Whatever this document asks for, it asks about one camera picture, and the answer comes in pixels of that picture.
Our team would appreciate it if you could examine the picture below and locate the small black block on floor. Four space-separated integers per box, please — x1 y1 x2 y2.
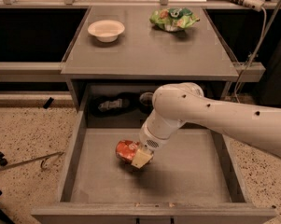
43 97 54 109

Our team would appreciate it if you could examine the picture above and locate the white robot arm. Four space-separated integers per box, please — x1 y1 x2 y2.
132 83 281 168

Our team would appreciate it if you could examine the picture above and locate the open grey top drawer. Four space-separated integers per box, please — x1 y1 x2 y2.
31 81 277 224

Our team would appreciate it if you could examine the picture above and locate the white paper bowl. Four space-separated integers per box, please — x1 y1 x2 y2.
88 20 125 43

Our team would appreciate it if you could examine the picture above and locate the thin metal rod on floor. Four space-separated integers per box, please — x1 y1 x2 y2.
0 151 63 172

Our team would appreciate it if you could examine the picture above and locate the grey cabinet with top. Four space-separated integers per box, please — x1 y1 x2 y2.
62 5 238 107

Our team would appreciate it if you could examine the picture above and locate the white cable on floor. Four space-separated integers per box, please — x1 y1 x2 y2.
232 7 269 105

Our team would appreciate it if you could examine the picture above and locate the green chip bag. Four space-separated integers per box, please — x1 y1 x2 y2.
149 7 200 33

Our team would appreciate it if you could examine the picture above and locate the black tape roll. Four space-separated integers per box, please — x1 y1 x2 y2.
139 92 153 114

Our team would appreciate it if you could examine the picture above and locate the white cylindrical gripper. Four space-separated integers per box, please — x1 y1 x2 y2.
132 110 185 169

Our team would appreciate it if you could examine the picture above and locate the orange soda can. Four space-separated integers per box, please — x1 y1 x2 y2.
116 140 141 164

